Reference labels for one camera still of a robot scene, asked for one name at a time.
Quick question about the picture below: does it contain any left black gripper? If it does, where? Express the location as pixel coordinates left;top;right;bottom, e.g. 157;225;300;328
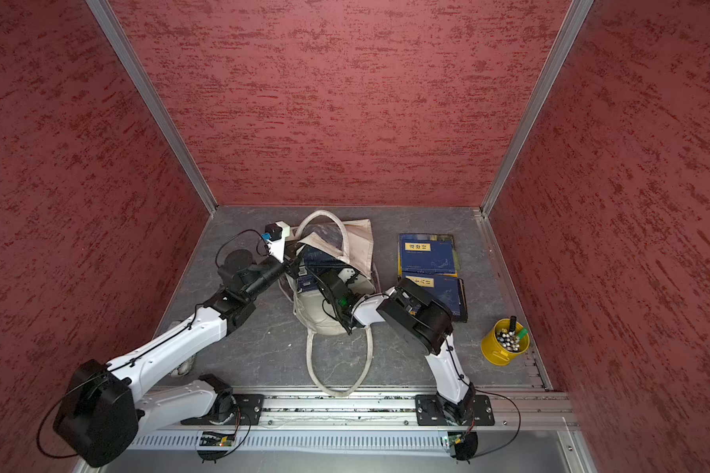
245;235;312;300

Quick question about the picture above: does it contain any blue book white text back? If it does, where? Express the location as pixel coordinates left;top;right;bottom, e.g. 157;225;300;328
296;246;347;293

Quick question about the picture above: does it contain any cream canvas tote bag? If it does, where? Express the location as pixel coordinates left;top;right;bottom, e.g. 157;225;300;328
279;210;381;398

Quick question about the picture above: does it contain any blue book yellow label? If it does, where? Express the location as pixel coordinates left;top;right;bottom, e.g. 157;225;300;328
404;273;461;322
398;234;458;277

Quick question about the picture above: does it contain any black book yellow chinese title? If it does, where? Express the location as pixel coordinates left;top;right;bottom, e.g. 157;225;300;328
458;278;469;323

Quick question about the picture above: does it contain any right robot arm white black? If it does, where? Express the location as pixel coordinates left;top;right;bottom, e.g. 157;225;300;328
313;269;475;426

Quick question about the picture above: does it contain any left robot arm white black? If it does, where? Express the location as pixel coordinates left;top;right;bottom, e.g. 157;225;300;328
43;250;301;467

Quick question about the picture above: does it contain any white rolled cloth object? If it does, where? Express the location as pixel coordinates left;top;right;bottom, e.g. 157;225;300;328
169;354;196;378

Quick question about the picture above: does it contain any yellow cup with batteries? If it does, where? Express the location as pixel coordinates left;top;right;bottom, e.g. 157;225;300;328
481;317;531;367

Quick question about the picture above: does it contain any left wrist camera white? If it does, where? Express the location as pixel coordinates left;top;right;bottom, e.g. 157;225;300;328
262;222;291;263

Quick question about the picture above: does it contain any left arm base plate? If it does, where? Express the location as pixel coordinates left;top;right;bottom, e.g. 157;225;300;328
181;393;265;428

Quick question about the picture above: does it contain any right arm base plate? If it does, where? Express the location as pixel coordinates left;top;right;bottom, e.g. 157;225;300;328
415;394;495;427

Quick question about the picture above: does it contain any aluminium front rail frame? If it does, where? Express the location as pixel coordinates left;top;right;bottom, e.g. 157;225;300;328
73;386;599;473

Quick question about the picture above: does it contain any left circuit board with wires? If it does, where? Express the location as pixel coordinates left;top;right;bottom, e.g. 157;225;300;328
196;432;238;462

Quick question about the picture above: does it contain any circuit board with wires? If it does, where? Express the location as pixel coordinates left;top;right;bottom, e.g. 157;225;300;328
196;432;238;462
443;432;478;461

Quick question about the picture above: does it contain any right circuit board with wires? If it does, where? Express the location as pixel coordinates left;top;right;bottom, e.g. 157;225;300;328
443;432;478;461

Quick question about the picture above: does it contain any left corner aluminium post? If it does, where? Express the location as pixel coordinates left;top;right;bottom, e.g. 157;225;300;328
86;0;218;217

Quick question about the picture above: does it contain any corner aluminium post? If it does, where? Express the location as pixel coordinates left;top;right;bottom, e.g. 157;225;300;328
480;0;594;219
86;0;218;217

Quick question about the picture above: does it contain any right corner aluminium post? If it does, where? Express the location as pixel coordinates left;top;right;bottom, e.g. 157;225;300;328
480;0;594;219

